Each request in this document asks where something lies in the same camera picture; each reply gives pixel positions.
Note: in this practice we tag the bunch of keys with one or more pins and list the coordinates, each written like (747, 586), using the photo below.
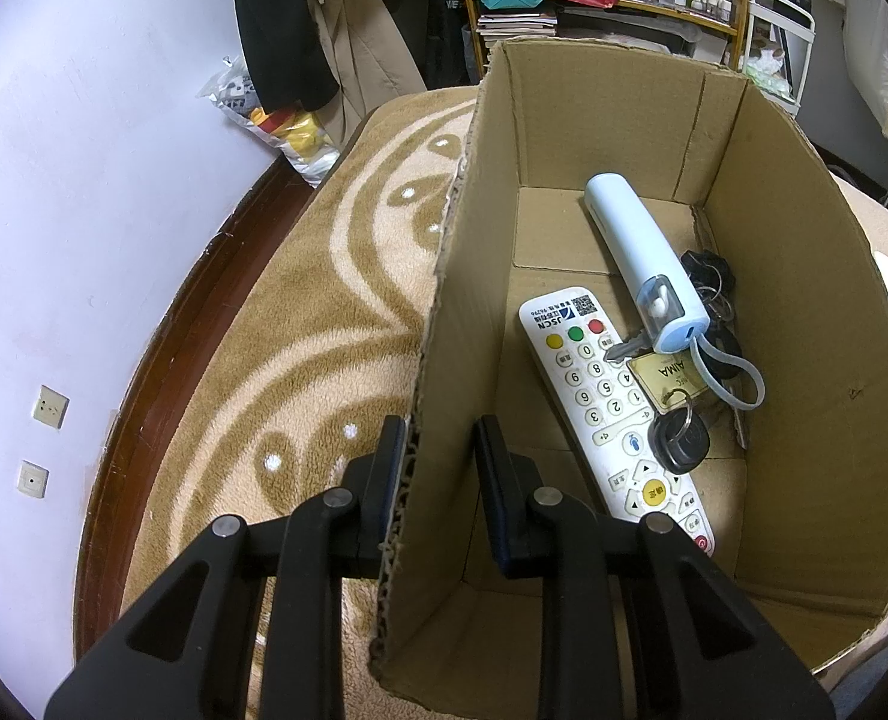
(684, 442)

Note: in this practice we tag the green tissue pack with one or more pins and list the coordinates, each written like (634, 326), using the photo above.
(770, 75)

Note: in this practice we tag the cardboard box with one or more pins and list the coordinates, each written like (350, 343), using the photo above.
(789, 315)

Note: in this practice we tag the wooden shelf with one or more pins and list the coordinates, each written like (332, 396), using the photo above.
(676, 11)

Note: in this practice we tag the white remote control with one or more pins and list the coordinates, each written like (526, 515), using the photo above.
(601, 405)

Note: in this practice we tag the beige trench coat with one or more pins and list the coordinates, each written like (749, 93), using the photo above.
(369, 37)

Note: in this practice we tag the white trolley cart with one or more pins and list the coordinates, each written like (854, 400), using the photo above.
(781, 10)

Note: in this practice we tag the plastic bag of toys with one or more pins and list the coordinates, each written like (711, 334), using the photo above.
(294, 135)

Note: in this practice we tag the dark hanging garment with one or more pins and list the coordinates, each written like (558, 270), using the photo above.
(444, 15)

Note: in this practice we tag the white wall socket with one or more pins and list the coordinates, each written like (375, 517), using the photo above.
(49, 406)
(33, 478)

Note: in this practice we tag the black coat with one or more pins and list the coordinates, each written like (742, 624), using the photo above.
(279, 30)

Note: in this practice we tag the pale blue power bank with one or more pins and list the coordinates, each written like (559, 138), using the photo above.
(639, 255)

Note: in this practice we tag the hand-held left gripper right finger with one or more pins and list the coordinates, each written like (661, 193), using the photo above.
(504, 495)

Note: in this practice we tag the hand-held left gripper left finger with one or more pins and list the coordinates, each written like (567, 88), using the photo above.
(380, 480)

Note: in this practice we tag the stack of books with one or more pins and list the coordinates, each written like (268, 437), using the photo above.
(511, 21)

